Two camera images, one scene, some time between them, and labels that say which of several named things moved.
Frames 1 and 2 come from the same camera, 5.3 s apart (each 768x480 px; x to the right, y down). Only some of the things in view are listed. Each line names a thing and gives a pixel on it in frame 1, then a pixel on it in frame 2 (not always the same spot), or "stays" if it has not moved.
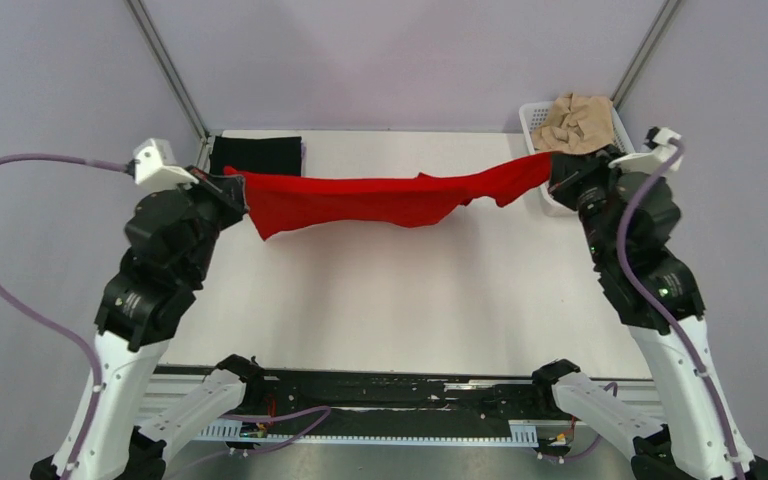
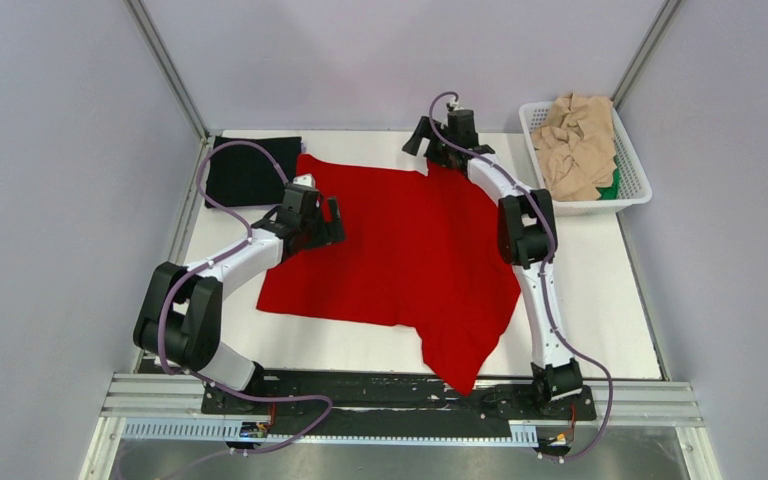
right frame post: x=667 y=12 stays
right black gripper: x=567 y=171 -> x=426 y=131
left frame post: x=169 y=66 stays
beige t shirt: x=576 y=124 stays
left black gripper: x=226 y=190 -> x=330 y=231
